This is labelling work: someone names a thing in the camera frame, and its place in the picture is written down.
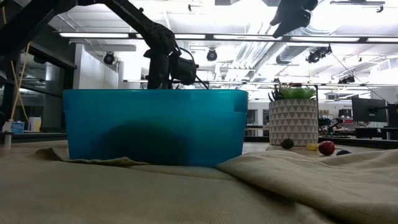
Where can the yellow plastic container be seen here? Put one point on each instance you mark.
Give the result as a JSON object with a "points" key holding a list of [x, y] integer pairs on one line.
{"points": [[35, 124]]}

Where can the black computer monitor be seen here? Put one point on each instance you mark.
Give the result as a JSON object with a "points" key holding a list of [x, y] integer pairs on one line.
{"points": [[393, 115], [368, 109]]}

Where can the black ceiling spotlight cluster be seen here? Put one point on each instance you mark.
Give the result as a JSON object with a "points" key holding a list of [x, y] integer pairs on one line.
{"points": [[317, 54], [346, 80]]}

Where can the small yellow toy pepper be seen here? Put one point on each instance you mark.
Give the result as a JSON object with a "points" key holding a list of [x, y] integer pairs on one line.
{"points": [[311, 147]]}

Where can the silver ventilation duct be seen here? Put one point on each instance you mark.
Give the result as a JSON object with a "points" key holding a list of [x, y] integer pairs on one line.
{"points": [[292, 51]]}

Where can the blue plastic tupperware container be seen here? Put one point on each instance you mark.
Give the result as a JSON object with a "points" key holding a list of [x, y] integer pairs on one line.
{"points": [[155, 124]]}

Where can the small blue box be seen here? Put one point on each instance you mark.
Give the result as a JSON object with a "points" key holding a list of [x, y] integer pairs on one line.
{"points": [[17, 127]]}

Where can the dark toy blackberry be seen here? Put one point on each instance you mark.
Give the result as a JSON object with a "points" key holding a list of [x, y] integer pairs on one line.
{"points": [[287, 143]]}

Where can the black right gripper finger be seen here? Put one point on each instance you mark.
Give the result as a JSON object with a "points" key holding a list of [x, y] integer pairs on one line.
{"points": [[293, 26], [278, 19]]}

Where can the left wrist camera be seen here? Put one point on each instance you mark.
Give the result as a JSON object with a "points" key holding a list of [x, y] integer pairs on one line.
{"points": [[185, 70]]}

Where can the succulent in white patterned pot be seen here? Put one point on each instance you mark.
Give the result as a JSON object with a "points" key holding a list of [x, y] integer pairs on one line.
{"points": [[293, 121]]}

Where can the olive tan cloth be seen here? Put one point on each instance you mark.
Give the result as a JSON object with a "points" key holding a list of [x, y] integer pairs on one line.
{"points": [[155, 196]]}

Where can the red toy cherry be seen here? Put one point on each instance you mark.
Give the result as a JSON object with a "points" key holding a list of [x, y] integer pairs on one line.
{"points": [[326, 148]]}

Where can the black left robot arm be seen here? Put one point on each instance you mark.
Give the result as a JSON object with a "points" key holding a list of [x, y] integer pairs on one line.
{"points": [[149, 28]]}

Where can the overhead LED light bar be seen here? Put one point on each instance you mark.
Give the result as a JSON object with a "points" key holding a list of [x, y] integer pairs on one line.
{"points": [[248, 37]]}

